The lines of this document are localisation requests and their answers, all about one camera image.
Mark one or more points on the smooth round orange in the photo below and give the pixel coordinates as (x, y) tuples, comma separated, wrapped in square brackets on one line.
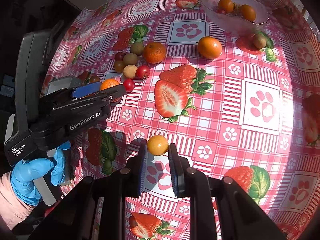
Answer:
[(209, 47)]

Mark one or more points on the brown cherry tomato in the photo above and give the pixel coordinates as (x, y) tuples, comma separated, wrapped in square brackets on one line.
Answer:
[(94, 79)]

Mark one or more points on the orange cherry tomato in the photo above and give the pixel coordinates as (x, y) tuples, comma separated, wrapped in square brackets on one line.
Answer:
[(225, 5), (248, 13)]

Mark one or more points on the dark purple cherry tomato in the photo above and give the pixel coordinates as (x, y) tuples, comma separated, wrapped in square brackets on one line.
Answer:
[(119, 56)]

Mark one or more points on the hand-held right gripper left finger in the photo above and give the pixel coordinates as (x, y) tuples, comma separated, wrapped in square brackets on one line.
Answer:
[(142, 170)]

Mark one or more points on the person's left hand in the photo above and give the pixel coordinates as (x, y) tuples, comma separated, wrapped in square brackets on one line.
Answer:
[(25, 177)]

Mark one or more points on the clear glass bowl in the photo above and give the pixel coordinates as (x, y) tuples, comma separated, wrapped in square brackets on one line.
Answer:
[(260, 15)]

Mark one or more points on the person's left forearm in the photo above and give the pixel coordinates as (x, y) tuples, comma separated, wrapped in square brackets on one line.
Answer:
[(10, 205)]

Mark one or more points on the pink strawberry print tablecloth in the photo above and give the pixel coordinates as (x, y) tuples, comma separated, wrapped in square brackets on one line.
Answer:
[(225, 100)]

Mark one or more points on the red cherry tomato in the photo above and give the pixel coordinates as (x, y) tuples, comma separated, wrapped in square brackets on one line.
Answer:
[(221, 11), (128, 85), (142, 71)]

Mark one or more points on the yellow cherry tomato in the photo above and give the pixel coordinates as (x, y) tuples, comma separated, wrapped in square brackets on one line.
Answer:
[(157, 145)]

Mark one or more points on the amber cherry tomato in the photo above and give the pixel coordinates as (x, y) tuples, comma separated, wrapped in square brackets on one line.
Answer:
[(119, 66)]

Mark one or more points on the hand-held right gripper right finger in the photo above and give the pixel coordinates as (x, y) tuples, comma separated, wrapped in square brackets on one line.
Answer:
[(176, 172)]

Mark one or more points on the bumpy tangerine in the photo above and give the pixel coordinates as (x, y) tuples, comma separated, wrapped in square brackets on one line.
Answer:
[(154, 52), (110, 83)]

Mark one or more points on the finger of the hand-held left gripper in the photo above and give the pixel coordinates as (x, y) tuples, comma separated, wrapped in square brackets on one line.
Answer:
[(110, 96), (85, 90)]

